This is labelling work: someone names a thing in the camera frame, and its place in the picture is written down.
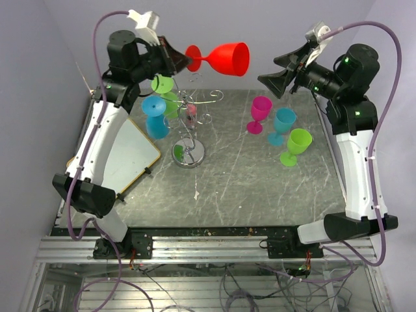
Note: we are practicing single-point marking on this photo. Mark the red plastic wine glass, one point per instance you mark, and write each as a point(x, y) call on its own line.
point(228, 59)

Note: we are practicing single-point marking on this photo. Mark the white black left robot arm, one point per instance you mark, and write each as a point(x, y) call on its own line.
point(132, 61)

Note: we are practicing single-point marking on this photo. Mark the light green wine glass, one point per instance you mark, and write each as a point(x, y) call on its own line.
point(163, 86)

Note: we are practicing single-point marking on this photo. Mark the green plastic wine glass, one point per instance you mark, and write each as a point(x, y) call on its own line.
point(298, 141)

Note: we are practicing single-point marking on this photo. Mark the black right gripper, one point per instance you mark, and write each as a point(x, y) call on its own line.
point(277, 82)

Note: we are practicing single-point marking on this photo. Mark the white board yellow frame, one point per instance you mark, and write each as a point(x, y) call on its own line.
point(118, 167)

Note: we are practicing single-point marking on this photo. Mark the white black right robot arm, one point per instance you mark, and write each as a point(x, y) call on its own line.
point(354, 121)

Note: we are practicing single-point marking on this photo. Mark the blue plastic wine glass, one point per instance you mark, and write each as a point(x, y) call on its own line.
point(154, 107)

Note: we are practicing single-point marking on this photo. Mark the aluminium rail frame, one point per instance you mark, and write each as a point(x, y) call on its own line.
point(191, 246)

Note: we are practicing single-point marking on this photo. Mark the teal plastic wine glass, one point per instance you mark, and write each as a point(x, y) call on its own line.
point(283, 121)

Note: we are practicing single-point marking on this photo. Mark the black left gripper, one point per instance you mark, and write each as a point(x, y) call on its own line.
point(174, 61)

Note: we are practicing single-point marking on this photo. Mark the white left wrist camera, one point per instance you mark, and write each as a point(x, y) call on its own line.
point(146, 25)

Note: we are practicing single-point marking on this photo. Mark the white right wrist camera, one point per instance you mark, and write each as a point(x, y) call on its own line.
point(316, 42)

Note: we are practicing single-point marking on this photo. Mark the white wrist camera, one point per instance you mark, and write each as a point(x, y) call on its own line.
point(316, 42)
point(146, 25)

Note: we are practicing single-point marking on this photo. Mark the pink plastic wine glass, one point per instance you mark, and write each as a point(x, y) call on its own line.
point(261, 107)

